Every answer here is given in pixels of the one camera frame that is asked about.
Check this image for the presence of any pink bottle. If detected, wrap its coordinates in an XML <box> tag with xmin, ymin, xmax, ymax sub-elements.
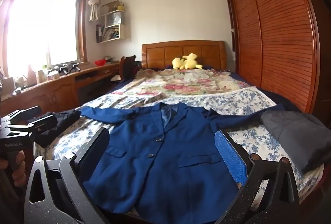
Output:
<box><xmin>27</xmin><ymin>65</ymin><xmax>37</xmax><ymax>85</ymax></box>

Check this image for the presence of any grey garment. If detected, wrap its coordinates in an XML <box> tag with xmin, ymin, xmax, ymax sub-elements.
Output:
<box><xmin>260</xmin><ymin>110</ymin><xmax>327</xmax><ymax>175</ymax></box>

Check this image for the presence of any person's left hand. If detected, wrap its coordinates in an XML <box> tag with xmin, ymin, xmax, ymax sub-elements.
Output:
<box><xmin>0</xmin><ymin>151</ymin><xmax>26</xmax><ymax>188</ymax></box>

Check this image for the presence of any white tied curtain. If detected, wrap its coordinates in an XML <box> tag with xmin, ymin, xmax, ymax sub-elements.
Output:
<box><xmin>88</xmin><ymin>0</ymin><xmax>107</xmax><ymax>21</ymax></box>

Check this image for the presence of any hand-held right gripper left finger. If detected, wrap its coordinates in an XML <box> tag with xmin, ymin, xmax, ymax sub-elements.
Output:
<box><xmin>24</xmin><ymin>127</ymin><xmax>112</xmax><ymax>224</ymax></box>

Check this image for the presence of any yellow plush toy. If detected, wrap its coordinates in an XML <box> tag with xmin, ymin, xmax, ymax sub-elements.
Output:
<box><xmin>172</xmin><ymin>53</ymin><xmax>203</xmax><ymax>70</ymax></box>

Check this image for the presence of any blue suit jacket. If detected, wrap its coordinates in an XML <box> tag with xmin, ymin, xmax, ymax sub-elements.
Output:
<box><xmin>80</xmin><ymin>103</ymin><xmax>285</xmax><ymax>219</ymax></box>

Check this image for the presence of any wooden headboard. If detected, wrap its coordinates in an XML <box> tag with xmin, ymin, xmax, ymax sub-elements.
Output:
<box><xmin>141</xmin><ymin>40</ymin><xmax>227</xmax><ymax>70</ymax></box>

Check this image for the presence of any bed with floral sheets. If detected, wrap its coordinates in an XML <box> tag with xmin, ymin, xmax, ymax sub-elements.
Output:
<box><xmin>52</xmin><ymin>86</ymin><xmax>324</xmax><ymax>217</ymax></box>

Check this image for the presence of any wooden framed window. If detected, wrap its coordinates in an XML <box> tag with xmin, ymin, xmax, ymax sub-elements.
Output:
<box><xmin>0</xmin><ymin>0</ymin><xmax>87</xmax><ymax>77</ymax></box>

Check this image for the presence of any pink floral blanket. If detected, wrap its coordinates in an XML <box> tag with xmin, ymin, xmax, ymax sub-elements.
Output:
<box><xmin>114</xmin><ymin>69</ymin><xmax>256</xmax><ymax>98</ymax></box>

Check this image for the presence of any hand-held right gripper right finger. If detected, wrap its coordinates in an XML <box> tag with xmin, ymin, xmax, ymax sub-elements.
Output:
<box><xmin>214</xmin><ymin>129</ymin><xmax>300</xmax><ymax>224</ymax></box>

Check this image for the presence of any black garment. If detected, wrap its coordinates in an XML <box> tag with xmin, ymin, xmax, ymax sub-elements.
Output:
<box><xmin>34</xmin><ymin>109</ymin><xmax>82</xmax><ymax>148</ymax></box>

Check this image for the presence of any wooden chair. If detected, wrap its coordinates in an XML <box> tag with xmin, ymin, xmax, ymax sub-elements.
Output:
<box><xmin>119</xmin><ymin>55</ymin><xmax>141</xmax><ymax>79</ymax></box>

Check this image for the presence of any wooden desk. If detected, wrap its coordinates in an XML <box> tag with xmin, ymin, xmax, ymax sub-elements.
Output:
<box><xmin>0</xmin><ymin>62</ymin><xmax>122</xmax><ymax>121</ymax></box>

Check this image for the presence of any white wall shelf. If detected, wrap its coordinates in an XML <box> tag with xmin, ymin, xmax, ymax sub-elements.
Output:
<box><xmin>96</xmin><ymin>1</ymin><xmax>126</xmax><ymax>43</ymax></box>

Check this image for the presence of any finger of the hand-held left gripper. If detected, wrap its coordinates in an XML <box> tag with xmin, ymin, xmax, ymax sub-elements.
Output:
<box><xmin>26</xmin><ymin>114</ymin><xmax>58</xmax><ymax>135</ymax></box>
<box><xmin>7</xmin><ymin>106</ymin><xmax>42</xmax><ymax>122</ymax></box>

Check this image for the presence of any wooden slatted wardrobe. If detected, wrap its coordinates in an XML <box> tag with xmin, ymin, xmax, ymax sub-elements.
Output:
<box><xmin>222</xmin><ymin>0</ymin><xmax>321</xmax><ymax>116</ymax></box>

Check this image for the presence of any black tool on desk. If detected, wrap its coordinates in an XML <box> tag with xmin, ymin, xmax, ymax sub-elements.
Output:
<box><xmin>53</xmin><ymin>64</ymin><xmax>80</xmax><ymax>75</ymax></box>

